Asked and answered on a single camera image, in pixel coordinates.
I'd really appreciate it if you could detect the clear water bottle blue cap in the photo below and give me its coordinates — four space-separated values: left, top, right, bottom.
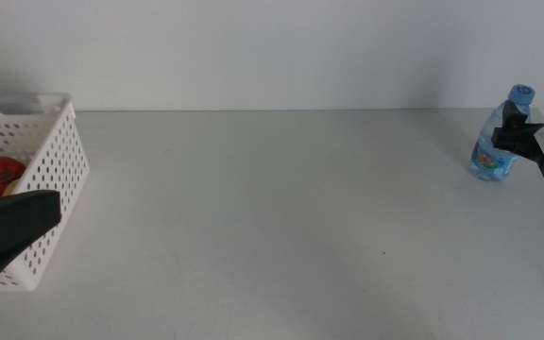
467 84 536 183

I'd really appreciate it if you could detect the yellow tea bottle green label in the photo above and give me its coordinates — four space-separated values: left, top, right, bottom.
1 178 22 197

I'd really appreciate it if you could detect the white perforated plastic basket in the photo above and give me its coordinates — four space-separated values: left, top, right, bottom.
0 92 91 292

